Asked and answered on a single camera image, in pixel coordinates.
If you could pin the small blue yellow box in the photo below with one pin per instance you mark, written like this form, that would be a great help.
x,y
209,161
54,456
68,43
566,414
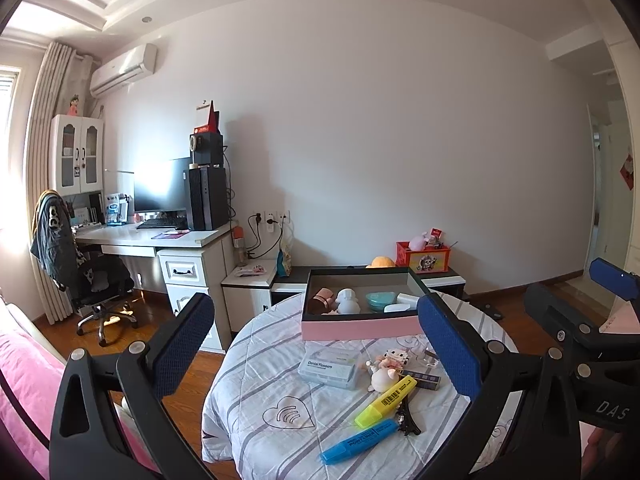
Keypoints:
x,y
423,380

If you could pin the black speaker box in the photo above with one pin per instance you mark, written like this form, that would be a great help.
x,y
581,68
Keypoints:
x,y
207,149

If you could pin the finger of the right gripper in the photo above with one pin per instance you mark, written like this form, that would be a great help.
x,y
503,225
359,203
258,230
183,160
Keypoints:
x,y
621,283

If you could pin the pink black storage box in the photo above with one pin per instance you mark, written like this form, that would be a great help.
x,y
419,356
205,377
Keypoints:
x,y
367,324

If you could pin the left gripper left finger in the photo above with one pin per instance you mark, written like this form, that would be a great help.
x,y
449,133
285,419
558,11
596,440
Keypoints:
x,y
172,344

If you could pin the pink cylindrical case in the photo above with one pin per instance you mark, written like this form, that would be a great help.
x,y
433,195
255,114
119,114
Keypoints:
x,y
323,302

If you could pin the white duck figurine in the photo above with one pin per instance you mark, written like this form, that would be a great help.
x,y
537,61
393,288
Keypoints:
x,y
346,302

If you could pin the wall power sockets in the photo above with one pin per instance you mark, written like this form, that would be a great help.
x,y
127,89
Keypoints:
x,y
268,221

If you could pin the snack bag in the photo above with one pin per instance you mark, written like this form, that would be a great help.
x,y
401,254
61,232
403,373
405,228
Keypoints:
x,y
284,262

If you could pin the white charger plug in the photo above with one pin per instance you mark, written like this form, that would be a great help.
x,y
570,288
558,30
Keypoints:
x,y
409,300

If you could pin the red cartoon storage box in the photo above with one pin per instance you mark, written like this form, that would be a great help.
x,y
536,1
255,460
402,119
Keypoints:
x,y
428,261

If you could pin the black hair claw clip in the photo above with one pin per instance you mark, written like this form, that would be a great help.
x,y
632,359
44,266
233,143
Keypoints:
x,y
406,424

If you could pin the white glass door cabinet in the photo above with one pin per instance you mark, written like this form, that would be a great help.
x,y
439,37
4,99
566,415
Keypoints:
x,y
76,151

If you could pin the pink block figure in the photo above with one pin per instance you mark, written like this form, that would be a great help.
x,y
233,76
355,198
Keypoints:
x,y
395,358

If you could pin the door with metal handle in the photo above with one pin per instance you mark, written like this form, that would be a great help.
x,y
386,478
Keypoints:
x,y
611,202

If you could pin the white air conditioner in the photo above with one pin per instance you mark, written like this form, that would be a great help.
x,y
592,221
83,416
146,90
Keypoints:
x,y
126,68

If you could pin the striped white quilted cover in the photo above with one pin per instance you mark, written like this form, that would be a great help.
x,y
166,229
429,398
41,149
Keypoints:
x,y
273,424

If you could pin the dark jacket on chair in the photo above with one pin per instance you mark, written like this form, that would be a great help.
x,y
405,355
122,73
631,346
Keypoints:
x,y
53,243

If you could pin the black office chair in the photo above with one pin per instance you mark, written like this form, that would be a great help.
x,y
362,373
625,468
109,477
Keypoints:
x,y
103,291

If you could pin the red calendar stand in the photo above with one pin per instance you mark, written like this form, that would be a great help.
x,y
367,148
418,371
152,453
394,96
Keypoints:
x,y
206,118

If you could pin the black computer monitor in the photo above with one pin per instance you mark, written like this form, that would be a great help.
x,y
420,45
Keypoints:
x,y
161,187

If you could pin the beige curtain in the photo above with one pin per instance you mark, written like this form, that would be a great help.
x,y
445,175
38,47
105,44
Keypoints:
x,y
63,74

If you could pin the blue highlighter marker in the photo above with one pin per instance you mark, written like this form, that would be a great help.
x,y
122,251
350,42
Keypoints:
x,y
359,443

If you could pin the dental flossers box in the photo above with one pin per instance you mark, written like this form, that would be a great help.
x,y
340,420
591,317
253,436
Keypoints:
x,y
330,367

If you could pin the black computer tower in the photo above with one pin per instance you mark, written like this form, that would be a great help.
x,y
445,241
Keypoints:
x,y
207,208

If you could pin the pink pig figurine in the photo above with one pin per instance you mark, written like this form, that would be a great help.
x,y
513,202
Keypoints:
x,y
383,374

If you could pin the teal round container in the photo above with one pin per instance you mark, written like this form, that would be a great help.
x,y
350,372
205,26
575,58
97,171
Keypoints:
x,y
378,301

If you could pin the white small device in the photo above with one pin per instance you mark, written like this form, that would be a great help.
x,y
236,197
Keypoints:
x,y
396,308

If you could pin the low black white cabinet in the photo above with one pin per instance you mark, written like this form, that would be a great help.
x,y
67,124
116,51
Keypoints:
x,y
250,290

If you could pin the white desk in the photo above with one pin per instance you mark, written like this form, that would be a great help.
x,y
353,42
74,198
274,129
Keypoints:
x,y
193,262

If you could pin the yellow highlighter marker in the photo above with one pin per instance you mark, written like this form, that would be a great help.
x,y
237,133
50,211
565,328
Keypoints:
x,y
386,403

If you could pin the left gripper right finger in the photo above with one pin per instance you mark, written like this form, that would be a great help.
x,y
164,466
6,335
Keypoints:
x,y
543,441

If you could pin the pink bed cover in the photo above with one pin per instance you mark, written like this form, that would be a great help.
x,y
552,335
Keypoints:
x,y
31,374

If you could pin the orange cap bottle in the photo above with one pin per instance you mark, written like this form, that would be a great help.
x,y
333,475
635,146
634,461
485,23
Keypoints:
x,y
239,246

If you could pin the orange octopus plush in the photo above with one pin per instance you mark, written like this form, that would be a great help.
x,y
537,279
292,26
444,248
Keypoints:
x,y
381,262

